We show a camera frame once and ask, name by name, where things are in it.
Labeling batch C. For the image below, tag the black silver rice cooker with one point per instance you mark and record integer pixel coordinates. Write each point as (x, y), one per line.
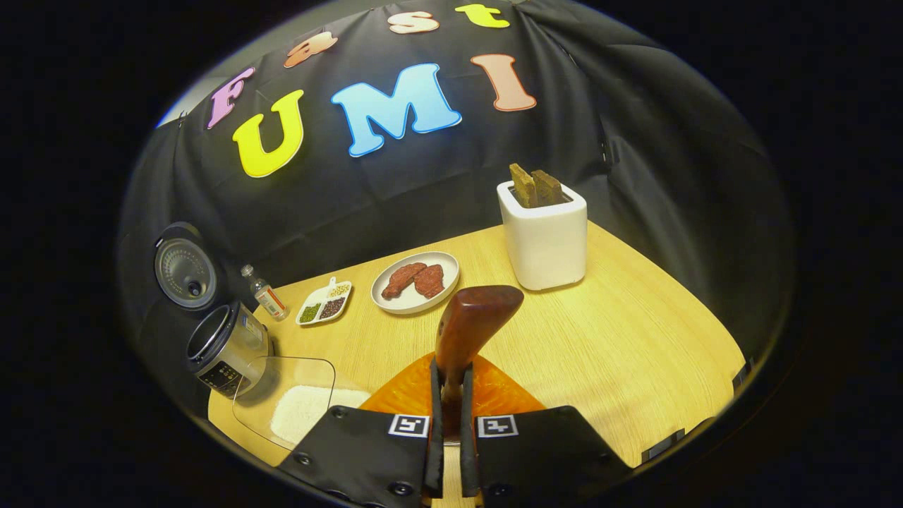
(226, 346)

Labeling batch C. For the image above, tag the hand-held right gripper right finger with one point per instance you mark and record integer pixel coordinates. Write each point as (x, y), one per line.
(467, 451)

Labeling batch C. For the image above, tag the clear glass tray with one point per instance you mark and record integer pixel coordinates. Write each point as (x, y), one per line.
(282, 374)

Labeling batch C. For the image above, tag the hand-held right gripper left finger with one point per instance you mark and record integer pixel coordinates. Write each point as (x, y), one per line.
(436, 451)

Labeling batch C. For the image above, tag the white rice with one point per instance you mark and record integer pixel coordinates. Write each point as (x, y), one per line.
(303, 413)

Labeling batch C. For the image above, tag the divided white bean dish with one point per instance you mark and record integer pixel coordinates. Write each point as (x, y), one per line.
(323, 303)

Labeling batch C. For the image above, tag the small glass bottle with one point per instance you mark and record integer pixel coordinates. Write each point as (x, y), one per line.
(267, 296)

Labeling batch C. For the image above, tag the white toaster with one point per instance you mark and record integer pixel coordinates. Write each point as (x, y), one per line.
(547, 243)

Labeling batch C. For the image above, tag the red meat piece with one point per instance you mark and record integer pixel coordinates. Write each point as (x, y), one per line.
(401, 279)
(430, 281)

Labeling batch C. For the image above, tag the round white plate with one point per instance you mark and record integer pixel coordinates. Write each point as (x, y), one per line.
(416, 305)

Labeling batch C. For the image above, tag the brown wooden spoon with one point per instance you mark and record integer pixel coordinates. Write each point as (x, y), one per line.
(473, 317)

